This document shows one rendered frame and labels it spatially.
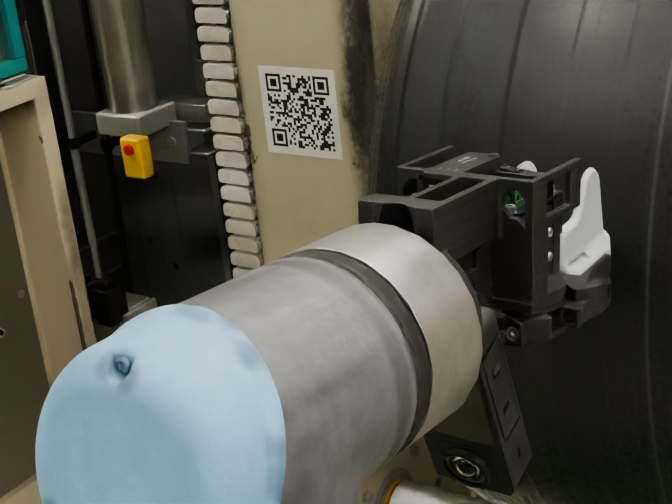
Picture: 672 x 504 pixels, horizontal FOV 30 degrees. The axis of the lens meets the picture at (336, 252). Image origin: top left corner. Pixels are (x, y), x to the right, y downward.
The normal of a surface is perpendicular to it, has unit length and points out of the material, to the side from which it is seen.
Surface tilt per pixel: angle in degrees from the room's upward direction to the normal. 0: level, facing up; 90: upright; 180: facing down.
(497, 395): 92
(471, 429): 111
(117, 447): 78
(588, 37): 55
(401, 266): 31
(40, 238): 90
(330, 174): 90
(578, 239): 91
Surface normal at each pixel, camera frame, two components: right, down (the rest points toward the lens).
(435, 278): 0.55, -0.60
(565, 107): -0.53, -0.09
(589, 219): 0.86, 0.12
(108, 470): -0.56, 0.18
